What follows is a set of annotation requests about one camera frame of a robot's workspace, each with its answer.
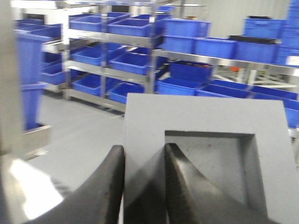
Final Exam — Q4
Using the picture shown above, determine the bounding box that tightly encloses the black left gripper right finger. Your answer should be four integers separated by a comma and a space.
164, 143, 274, 224

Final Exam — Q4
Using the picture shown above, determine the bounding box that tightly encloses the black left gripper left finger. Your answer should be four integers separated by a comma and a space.
29, 145, 124, 224

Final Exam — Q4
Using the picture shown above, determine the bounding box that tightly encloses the gray square foam base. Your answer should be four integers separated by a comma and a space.
123, 93, 299, 224

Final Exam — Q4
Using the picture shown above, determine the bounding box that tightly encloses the steel shelving rack with bins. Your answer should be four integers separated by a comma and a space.
15, 0, 299, 129

